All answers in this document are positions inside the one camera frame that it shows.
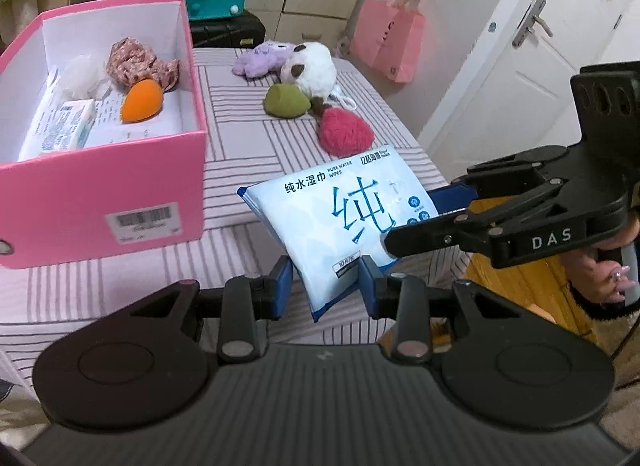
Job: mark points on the printed paper sheet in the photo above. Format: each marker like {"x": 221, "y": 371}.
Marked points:
{"x": 145, "y": 131}

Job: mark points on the person's right forearm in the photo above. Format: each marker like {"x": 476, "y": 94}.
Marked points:
{"x": 617, "y": 328}

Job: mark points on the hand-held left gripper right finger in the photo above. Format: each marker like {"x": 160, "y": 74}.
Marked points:
{"x": 370, "y": 291}

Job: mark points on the white door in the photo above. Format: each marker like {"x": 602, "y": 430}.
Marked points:
{"x": 550, "y": 80}

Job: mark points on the orange sponge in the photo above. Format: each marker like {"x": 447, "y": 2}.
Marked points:
{"x": 142, "y": 100}

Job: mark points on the pink shopping bag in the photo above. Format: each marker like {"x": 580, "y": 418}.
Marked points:
{"x": 385, "y": 40}

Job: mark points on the pink cardboard box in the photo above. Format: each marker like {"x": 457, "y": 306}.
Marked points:
{"x": 75, "y": 206}

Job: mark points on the purple plush toy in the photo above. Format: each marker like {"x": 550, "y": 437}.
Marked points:
{"x": 262, "y": 58}

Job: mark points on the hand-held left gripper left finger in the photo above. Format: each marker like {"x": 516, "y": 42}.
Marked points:
{"x": 284, "y": 291}

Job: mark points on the white bath pouf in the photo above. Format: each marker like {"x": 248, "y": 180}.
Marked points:
{"x": 82, "y": 78}

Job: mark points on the green plush toy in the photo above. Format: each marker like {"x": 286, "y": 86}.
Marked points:
{"x": 287, "y": 101}

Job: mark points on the striped tablecloth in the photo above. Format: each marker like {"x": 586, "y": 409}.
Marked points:
{"x": 240, "y": 115}

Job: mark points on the red fuzzy plush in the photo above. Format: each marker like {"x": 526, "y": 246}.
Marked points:
{"x": 345, "y": 130}

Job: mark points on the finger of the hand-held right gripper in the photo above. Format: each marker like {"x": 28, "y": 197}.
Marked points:
{"x": 435, "y": 236}
{"x": 452, "y": 198}

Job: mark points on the wet wipes pack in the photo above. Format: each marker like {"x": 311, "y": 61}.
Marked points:
{"x": 320, "y": 206}

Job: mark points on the person's right hand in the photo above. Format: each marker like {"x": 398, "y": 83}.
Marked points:
{"x": 595, "y": 271}

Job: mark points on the small tissue pack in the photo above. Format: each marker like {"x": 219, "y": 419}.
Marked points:
{"x": 67, "y": 125}

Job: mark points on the white plush toy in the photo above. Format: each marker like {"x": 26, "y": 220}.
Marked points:
{"x": 315, "y": 70}

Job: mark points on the pink floral cloth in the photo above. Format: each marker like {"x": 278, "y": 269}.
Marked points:
{"x": 135, "y": 58}

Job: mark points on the black suitcase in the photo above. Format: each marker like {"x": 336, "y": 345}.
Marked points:
{"x": 230, "y": 30}

